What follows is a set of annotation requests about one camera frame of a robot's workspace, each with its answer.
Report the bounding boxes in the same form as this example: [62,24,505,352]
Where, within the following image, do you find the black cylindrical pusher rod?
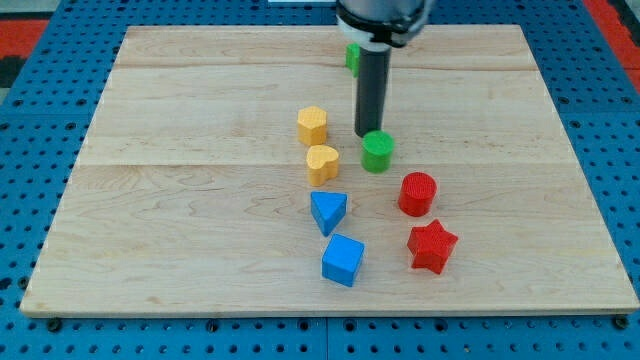
[354,48,391,138]

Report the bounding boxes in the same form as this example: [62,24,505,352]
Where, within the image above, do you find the green star block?
[345,43,360,78]

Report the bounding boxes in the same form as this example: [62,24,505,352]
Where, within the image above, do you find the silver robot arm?
[336,0,434,137]

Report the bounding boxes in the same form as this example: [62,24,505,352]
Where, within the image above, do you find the yellow hexagon block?
[297,106,328,146]

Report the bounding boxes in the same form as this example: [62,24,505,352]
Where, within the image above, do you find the red star block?
[407,219,459,274]

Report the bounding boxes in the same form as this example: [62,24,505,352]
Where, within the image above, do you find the green cylinder block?
[361,130,395,173]

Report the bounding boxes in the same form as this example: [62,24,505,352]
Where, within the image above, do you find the yellow heart block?
[306,145,339,187]

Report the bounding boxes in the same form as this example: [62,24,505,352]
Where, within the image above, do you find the red cylinder block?
[398,172,437,217]

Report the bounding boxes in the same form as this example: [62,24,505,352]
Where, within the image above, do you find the blue triangle block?
[310,191,348,237]

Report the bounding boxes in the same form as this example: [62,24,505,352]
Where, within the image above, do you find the wooden board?
[20,25,639,318]

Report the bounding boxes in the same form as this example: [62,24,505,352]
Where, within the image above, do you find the blue cube block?
[321,234,365,287]

